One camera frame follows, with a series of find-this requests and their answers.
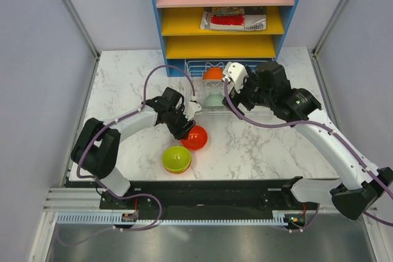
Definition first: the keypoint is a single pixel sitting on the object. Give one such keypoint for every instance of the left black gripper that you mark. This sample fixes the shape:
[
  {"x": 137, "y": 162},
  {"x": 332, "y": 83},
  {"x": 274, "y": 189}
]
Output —
[{"x": 180, "y": 133}]

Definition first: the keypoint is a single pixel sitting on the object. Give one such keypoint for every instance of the orange bowl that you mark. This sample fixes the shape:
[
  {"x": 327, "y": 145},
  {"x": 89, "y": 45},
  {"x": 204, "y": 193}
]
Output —
[
  {"x": 213, "y": 73},
  {"x": 177, "y": 171}
]

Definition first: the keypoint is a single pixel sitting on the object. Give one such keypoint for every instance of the lime green bowl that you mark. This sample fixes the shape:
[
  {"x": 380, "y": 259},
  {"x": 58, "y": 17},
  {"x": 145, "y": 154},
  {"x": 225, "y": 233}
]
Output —
[{"x": 176, "y": 157}]

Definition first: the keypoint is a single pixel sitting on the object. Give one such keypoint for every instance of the spiral notebook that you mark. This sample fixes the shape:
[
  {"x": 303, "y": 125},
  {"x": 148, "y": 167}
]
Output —
[{"x": 255, "y": 18}]

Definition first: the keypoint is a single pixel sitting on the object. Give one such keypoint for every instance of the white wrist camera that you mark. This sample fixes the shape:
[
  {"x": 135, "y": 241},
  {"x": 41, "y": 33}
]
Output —
[
  {"x": 236, "y": 73},
  {"x": 191, "y": 109}
]

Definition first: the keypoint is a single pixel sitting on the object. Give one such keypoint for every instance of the blue shelf unit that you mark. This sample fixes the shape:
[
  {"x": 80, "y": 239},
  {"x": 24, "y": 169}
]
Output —
[{"x": 195, "y": 32}]

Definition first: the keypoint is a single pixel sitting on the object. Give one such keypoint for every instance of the red cover magazine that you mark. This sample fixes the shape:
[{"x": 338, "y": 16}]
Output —
[{"x": 223, "y": 18}]

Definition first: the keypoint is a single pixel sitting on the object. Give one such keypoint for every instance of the aluminium frame rail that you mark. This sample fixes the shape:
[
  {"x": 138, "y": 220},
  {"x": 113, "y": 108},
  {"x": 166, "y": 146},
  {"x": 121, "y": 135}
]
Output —
[{"x": 61, "y": 199}]

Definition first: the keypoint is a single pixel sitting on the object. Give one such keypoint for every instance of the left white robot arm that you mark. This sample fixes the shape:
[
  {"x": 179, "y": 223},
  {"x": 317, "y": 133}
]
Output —
[{"x": 97, "y": 146}]

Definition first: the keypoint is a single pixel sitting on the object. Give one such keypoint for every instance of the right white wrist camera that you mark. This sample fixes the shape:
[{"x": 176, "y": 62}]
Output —
[{"x": 236, "y": 73}]

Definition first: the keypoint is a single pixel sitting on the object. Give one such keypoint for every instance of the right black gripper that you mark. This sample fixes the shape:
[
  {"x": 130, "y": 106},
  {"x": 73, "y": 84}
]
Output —
[{"x": 251, "y": 78}]

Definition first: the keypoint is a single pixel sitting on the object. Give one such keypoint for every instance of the red plastic bowl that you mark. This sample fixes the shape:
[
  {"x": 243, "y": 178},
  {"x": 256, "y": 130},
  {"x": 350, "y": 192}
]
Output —
[{"x": 197, "y": 139}]

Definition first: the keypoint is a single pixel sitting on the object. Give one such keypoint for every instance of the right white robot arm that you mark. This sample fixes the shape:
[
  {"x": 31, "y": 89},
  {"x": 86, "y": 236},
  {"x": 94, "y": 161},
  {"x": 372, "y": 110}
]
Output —
[{"x": 360, "y": 182}]

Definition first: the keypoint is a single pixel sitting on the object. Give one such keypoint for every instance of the white slotted cable duct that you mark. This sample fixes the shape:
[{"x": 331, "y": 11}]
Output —
[{"x": 111, "y": 218}]

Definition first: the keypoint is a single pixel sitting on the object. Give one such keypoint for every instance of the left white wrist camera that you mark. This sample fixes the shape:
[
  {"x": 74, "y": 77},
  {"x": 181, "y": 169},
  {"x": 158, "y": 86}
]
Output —
[{"x": 191, "y": 109}]

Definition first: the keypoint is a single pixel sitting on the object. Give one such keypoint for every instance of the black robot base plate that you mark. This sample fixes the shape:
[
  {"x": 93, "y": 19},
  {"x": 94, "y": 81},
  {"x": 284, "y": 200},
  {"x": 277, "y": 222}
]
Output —
[{"x": 281, "y": 184}]

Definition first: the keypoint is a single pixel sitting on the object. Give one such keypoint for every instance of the pale green bowl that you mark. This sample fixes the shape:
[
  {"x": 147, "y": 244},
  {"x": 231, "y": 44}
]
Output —
[{"x": 213, "y": 100}]

